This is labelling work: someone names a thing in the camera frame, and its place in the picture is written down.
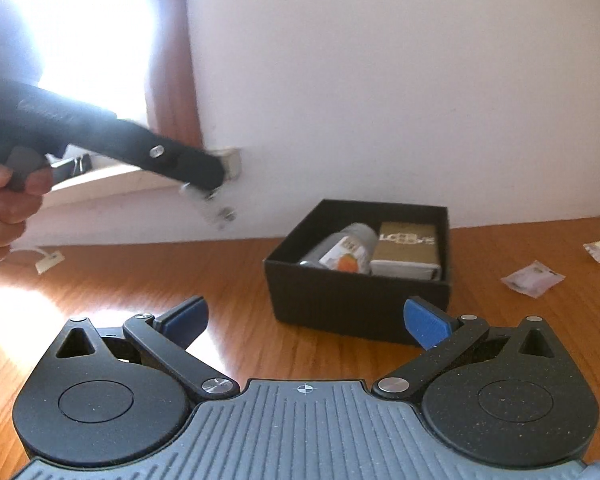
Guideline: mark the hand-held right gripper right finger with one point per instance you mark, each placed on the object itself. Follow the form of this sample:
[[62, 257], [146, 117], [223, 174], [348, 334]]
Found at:
[[427, 323]]

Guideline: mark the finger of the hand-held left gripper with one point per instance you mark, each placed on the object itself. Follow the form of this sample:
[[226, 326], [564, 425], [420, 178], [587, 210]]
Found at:
[[215, 207]]

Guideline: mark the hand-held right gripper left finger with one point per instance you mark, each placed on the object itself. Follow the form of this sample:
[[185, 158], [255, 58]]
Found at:
[[182, 320]]

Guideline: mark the small cardboard box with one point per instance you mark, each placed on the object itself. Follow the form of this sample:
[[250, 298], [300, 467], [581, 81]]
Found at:
[[405, 247]]

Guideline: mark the black box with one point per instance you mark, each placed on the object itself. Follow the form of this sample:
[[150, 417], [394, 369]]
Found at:
[[340, 300]]

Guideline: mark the clear jar with orange label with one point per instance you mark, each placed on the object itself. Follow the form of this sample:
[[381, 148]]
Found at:
[[345, 252]]

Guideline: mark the person's left hand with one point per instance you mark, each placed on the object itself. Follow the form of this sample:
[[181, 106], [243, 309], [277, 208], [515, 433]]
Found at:
[[5, 210]]

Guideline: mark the black binder clip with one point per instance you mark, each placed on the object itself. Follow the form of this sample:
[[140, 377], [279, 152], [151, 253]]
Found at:
[[77, 166]]

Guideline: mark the cream window sill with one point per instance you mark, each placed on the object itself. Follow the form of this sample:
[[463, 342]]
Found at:
[[125, 182]]

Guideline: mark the brown curtain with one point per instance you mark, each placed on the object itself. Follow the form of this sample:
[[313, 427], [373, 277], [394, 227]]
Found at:
[[175, 60]]

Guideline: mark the clear plastic sachet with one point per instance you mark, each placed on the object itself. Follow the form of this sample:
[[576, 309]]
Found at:
[[532, 277]]

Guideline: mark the white paper tag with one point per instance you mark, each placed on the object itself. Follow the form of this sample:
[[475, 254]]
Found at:
[[49, 262]]

